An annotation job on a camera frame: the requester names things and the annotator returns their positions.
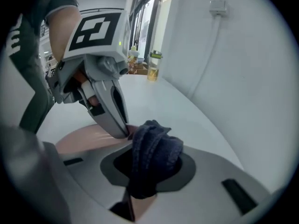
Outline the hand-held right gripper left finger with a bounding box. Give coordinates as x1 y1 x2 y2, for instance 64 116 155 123
44 141 135 224

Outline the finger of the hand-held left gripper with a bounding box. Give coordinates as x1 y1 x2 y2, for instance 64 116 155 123
90 80 128 140

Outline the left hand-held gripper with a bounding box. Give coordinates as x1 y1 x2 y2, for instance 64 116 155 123
48 8 130 132

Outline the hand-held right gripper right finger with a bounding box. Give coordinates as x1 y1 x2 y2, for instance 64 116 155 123
137 146 273 224

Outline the big pink plate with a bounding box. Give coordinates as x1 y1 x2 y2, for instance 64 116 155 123
55 124 157 222

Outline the dark blue cloth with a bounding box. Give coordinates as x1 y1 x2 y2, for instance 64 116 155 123
127 119 184 200

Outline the person's left forearm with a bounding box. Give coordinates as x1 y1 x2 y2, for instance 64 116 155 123
45 5 81 63

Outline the person's left hand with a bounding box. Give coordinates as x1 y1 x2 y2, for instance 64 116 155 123
75 69 99 106

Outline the brown cardboard box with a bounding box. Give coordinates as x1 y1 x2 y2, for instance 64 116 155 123
127 63 149 76

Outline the white and yellow cup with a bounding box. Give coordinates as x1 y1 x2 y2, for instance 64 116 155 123
127 45 141 74

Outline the yellow drink bottle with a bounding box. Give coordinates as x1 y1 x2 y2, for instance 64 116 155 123
147 50 164 82

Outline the person's dark printed T-shirt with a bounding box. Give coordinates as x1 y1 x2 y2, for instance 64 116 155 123
4 0 79 134

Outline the black window frame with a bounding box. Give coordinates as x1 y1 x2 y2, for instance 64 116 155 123
112 0 169 53

